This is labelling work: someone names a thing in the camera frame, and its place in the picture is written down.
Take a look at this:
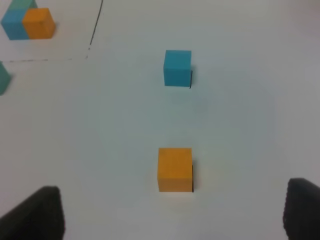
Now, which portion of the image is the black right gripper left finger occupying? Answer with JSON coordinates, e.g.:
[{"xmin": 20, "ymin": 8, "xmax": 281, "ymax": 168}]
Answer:
[{"xmin": 0, "ymin": 186, "xmax": 65, "ymax": 240}]

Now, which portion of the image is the green template block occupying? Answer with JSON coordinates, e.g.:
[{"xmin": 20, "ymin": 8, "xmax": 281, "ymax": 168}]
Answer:
[{"xmin": 8, "ymin": 0, "xmax": 38, "ymax": 10}]

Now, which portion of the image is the blue template block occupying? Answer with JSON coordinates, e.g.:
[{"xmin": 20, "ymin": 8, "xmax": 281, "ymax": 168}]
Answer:
[{"xmin": 1, "ymin": 9, "xmax": 29, "ymax": 41}]

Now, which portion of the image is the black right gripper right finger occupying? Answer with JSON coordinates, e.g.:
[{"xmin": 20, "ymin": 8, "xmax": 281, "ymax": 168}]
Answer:
[{"xmin": 282, "ymin": 178, "xmax": 320, "ymax": 240}]

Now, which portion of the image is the orange template block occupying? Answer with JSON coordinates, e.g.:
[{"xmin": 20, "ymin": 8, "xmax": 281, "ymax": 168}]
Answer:
[{"xmin": 22, "ymin": 8, "xmax": 56, "ymax": 40}]

